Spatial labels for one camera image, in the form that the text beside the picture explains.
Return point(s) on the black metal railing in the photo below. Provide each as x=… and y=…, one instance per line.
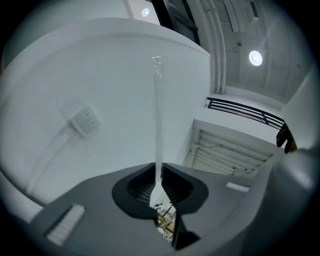
x=245, y=110

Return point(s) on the round ceiling light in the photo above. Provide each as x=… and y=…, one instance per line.
x=255, y=58
x=145, y=12

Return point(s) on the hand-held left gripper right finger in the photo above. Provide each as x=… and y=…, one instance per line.
x=225, y=212

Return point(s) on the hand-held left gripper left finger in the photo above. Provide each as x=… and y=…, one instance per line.
x=105, y=215

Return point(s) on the small tan tray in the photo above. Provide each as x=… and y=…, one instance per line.
x=158, y=125

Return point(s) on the white wall switch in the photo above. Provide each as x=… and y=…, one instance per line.
x=85, y=122

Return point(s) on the black and orange fixture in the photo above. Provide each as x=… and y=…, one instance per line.
x=285, y=137

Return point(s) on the white louvred vent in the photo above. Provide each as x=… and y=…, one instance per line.
x=225, y=152

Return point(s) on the white ceiling pipes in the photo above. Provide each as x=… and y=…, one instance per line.
x=216, y=45

